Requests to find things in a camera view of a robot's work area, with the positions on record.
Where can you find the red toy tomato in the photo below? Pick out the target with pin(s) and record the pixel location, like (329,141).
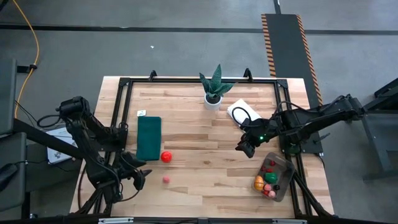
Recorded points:
(166,156)

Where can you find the small red toy strawberry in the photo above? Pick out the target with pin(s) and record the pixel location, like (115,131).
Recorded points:
(269,170)

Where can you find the small dark purple toy plum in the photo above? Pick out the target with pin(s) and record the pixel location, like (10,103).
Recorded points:
(276,187)

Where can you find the white folded cloth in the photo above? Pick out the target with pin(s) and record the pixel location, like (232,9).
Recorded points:
(239,109)

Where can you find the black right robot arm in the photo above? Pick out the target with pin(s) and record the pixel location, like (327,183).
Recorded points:
(326,115)

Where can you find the green toy bell pepper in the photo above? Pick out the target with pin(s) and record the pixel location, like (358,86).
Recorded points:
(270,178)

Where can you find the green snake plant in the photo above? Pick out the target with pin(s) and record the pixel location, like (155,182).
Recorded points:
(216,82)

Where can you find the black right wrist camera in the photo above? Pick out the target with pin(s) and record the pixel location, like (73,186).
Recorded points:
(246,149)

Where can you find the translucent grey tupperware container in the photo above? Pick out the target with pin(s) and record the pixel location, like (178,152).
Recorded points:
(284,174)

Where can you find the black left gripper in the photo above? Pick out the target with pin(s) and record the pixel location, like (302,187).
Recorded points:
(126,174)

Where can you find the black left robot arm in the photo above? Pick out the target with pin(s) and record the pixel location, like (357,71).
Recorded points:
(82,124)

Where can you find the pink toy peach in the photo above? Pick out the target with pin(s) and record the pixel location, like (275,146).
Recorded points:
(166,180)

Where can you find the orange toy bell pepper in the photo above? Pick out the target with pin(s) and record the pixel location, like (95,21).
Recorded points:
(258,183)

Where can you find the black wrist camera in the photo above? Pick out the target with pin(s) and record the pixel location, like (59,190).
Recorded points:
(246,149)
(139,183)

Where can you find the white round plant pot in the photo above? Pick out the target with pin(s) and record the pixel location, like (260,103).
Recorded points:
(213,105)

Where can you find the white printed box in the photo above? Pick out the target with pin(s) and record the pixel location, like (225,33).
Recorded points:
(59,154)

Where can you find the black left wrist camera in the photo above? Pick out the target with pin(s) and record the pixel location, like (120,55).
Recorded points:
(139,183)

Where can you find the dark metal cart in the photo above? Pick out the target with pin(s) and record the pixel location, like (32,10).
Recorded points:
(381,102)

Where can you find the red toy cherry with stem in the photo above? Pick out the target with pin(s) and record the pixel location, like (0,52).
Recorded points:
(272,162)

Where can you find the small white tag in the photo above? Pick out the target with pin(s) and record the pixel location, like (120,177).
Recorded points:
(141,113)

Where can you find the black mat with striped edges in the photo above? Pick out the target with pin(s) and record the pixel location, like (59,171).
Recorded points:
(289,62)

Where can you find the grey side desk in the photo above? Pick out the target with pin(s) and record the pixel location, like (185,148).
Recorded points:
(12,149)

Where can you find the dark green folded cloth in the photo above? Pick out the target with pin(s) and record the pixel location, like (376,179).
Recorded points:
(149,138)

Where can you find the black diagonal strut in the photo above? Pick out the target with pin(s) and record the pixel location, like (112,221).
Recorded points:
(46,137)

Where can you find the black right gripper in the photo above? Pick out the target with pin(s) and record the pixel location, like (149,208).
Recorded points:
(262,132)

